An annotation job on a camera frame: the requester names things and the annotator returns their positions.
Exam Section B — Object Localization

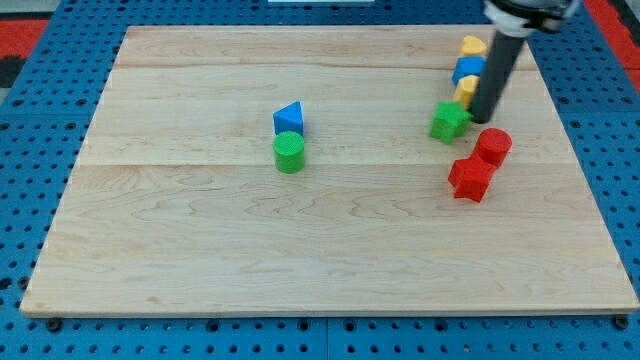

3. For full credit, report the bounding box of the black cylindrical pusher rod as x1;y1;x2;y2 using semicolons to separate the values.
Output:
469;31;524;124

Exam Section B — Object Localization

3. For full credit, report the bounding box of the blue triangle block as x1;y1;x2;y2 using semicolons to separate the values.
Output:
273;101;304;136

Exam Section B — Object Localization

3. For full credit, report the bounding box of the green cylinder block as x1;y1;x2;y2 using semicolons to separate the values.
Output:
272;131;305;174

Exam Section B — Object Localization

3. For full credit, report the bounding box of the yellow heart block upper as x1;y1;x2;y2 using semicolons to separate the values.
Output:
459;35;487;57

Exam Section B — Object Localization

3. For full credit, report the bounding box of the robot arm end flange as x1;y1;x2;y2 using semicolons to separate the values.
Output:
484;0;581;38

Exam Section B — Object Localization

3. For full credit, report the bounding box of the red star block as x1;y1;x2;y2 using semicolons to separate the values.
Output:
448;155;497;202

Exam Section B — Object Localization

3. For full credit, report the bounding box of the wooden board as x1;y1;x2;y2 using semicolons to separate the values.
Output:
20;25;639;318

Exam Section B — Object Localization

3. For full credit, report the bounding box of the green star block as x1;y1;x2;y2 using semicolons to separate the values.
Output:
429;101;473;144

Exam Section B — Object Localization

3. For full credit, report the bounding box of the yellow block lower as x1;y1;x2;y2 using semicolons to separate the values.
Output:
453;75;480;109

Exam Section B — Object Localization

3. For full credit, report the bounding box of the red cylinder block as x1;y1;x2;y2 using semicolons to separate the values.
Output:
473;128;513;168

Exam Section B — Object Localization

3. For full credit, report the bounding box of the blue cube block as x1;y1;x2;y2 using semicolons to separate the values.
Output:
452;56;486;86

